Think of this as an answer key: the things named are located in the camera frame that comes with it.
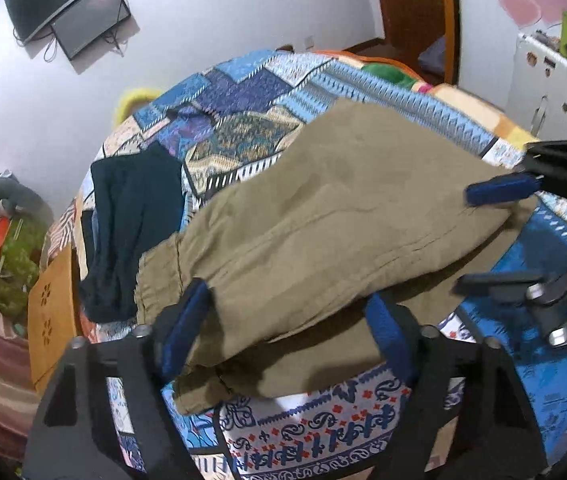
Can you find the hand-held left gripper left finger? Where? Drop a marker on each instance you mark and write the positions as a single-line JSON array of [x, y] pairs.
[[187, 317]]

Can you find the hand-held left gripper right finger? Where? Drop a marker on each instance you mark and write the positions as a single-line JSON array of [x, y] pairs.
[[384, 322]]

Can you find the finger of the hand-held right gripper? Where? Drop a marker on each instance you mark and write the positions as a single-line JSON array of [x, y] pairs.
[[501, 284], [503, 188]]

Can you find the khaki pants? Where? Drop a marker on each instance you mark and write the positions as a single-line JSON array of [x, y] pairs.
[[323, 220]]

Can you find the white cabinet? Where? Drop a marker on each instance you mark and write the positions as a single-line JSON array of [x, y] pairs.
[[543, 80]]

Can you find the orange patterned blanket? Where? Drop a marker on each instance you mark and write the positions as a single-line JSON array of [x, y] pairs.
[[463, 99]]

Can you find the dark navy garment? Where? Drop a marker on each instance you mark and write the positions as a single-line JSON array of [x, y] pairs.
[[128, 230]]

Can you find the wooden bed board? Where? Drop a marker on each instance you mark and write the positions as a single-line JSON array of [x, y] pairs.
[[53, 310]]

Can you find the green patterned cloth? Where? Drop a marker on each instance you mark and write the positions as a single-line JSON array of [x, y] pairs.
[[18, 260]]

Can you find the wooden door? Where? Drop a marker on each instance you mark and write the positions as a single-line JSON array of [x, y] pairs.
[[413, 5]]

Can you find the grey bag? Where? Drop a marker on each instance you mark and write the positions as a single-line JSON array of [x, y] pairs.
[[11, 195]]

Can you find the yellow fluffy toy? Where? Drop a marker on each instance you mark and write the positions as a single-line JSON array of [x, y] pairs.
[[131, 100]]

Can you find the blue patchwork blanket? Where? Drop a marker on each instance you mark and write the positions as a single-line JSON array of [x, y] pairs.
[[243, 90]]

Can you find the small black monitor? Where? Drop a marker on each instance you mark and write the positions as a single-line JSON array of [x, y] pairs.
[[91, 17]]

